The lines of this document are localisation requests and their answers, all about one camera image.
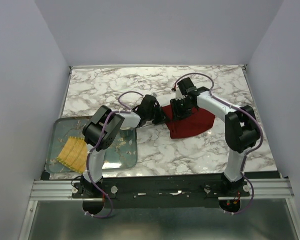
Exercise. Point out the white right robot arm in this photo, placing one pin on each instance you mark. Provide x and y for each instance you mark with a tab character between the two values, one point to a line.
243	133

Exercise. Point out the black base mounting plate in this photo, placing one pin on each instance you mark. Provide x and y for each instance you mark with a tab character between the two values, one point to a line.
102	199

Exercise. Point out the white cup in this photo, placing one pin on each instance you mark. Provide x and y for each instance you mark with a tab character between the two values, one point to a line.
126	132

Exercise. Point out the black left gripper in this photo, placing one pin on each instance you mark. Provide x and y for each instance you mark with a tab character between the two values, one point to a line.
161	115

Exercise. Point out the aluminium frame rail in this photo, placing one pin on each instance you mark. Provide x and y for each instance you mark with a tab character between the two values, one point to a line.
56	190

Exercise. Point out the yellow woven coaster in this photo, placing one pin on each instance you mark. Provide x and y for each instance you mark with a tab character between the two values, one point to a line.
74	154

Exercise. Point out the red cloth napkin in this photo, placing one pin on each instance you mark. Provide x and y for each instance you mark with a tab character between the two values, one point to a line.
197	123

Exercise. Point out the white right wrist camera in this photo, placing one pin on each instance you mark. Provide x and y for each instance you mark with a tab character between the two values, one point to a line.
179	95

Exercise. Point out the floral metal tray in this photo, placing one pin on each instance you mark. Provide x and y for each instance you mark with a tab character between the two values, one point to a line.
121	154

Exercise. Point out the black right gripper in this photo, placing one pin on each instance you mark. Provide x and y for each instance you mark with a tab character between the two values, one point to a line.
176	113

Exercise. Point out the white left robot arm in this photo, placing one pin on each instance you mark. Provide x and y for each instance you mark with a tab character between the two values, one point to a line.
100	132

